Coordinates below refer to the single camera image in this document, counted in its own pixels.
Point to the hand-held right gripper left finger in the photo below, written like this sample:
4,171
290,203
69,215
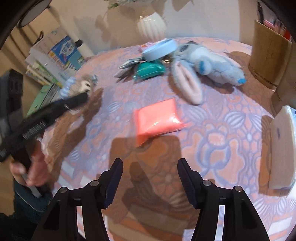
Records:
113,178

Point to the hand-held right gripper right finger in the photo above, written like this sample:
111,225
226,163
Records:
187,183

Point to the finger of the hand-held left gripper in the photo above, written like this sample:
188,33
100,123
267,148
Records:
75,100

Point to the small grey owl plush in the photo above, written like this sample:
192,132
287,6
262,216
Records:
81,84

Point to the pink packet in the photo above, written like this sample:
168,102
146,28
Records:
157,120

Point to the person's left hand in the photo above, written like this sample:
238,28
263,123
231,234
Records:
39,169

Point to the row of books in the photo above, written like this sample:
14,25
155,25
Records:
57,58

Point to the silver foil packet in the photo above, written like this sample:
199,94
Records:
130,63

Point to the teal packet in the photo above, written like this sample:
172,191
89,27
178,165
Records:
148,69

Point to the light blue round tin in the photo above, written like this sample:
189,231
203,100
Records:
159,49

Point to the white tissue pack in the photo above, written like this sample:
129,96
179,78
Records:
282,150

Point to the white ribbed vase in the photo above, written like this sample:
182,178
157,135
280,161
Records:
151,26

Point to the grey blue bunny plush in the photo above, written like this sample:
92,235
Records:
212,67

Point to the beige cylindrical container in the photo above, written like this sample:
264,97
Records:
285,88

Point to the wooden pen holder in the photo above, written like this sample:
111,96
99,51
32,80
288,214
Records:
268,55

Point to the bunch of pens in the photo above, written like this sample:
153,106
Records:
275,22

